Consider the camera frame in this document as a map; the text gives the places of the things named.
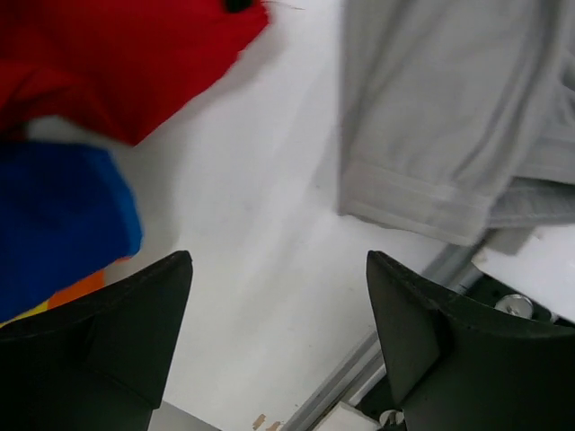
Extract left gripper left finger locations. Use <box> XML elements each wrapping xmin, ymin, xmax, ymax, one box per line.
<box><xmin>1</xmin><ymin>251</ymin><xmax>193</xmax><ymax>431</ymax></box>

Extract red jacket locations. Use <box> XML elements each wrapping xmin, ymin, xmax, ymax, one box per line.
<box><xmin>1</xmin><ymin>1</ymin><xmax>270</xmax><ymax>145</ymax></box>

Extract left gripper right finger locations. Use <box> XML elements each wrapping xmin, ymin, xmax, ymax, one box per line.
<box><xmin>367</xmin><ymin>251</ymin><xmax>574</xmax><ymax>431</ymax></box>

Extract rainbow striped garment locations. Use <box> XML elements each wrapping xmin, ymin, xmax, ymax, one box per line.
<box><xmin>1</xmin><ymin>133</ymin><xmax>143</xmax><ymax>325</ymax></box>

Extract grey trousers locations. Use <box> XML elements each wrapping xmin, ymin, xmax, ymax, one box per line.
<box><xmin>340</xmin><ymin>1</ymin><xmax>574</xmax><ymax>246</ymax></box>

